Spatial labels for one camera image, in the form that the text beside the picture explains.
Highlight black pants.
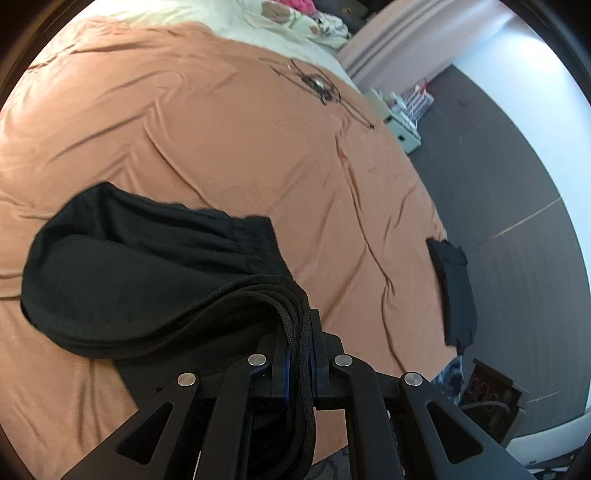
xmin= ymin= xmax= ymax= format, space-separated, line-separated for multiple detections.
xmin=20 ymin=182 xmax=315 ymax=476

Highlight black folded garment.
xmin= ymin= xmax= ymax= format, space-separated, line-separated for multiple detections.
xmin=426 ymin=238 xmax=478 ymax=356

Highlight pink curtain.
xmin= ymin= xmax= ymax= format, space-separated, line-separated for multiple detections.
xmin=337 ymin=0 xmax=515 ymax=93

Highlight orange-brown blanket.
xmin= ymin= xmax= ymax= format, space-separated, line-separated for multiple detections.
xmin=1 ymin=20 xmax=455 ymax=479

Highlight plush toys on bed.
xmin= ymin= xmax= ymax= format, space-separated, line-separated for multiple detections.
xmin=260 ymin=1 xmax=352 ymax=51

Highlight white bed sheet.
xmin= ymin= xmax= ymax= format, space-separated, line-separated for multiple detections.
xmin=82 ymin=0 xmax=353 ymax=84

